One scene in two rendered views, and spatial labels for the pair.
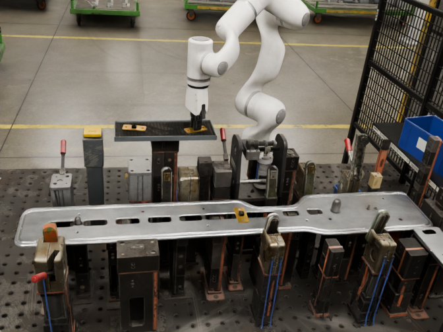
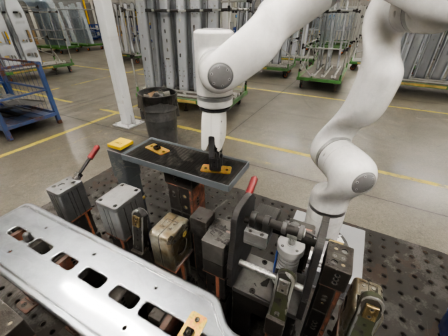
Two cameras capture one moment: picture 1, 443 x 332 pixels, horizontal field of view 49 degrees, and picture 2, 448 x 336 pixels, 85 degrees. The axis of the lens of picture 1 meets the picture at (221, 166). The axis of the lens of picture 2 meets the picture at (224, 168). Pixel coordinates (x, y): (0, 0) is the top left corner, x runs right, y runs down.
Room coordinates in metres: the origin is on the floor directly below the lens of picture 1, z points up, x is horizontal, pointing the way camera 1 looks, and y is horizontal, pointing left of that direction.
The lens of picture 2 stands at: (1.20, -0.28, 1.53)
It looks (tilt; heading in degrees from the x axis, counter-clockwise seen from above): 32 degrees down; 40
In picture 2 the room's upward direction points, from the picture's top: straight up
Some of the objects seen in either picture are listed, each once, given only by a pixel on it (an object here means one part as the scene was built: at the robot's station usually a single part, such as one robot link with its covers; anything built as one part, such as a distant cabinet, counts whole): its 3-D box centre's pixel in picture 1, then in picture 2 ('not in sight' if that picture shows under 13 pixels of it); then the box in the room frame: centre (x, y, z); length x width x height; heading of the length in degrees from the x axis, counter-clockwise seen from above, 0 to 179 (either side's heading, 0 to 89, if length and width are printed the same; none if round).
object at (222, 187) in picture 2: (165, 130); (183, 160); (1.61, 0.22, 1.16); 0.37 x 0.14 x 0.02; 103
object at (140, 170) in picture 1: (140, 213); (133, 246); (1.42, 0.28, 0.90); 0.13 x 0.10 x 0.41; 13
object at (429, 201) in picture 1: (424, 240); not in sight; (1.49, -0.79, 0.85); 0.12 x 0.03 x 0.30; 13
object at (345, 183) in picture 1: (343, 210); not in sight; (1.60, -0.50, 0.88); 0.07 x 0.06 x 0.35; 13
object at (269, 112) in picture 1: (263, 122); (340, 182); (1.89, -0.16, 1.10); 0.19 x 0.12 x 0.24; 48
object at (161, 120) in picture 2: not in sight; (161, 119); (3.02, 2.35, 0.36); 0.54 x 0.50 x 0.73; 12
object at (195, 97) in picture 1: (197, 96); (215, 124); (1.63, 0.11, 1.29); 0.10 x 0.07 x 0.11; 31
